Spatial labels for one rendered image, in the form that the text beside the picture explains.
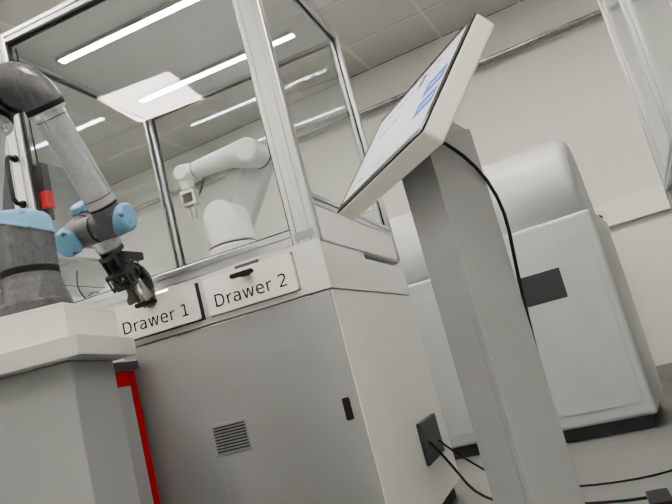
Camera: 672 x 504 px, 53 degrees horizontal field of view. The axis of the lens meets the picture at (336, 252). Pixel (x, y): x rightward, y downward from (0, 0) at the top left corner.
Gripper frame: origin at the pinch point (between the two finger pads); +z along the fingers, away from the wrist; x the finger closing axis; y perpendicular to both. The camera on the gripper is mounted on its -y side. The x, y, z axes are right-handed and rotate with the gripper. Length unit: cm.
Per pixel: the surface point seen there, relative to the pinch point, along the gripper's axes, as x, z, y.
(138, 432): -11.1, 28.8, 22.5
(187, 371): 4.9, 21.4, 9.3
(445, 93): 104, -35, 30
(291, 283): 44.4, 7.6, 1.7
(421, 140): 97, -30, 36
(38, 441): 16, -12, 74
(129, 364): -9.9, 12.8, 10.8
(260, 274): 35.8, 3.4, -1.2
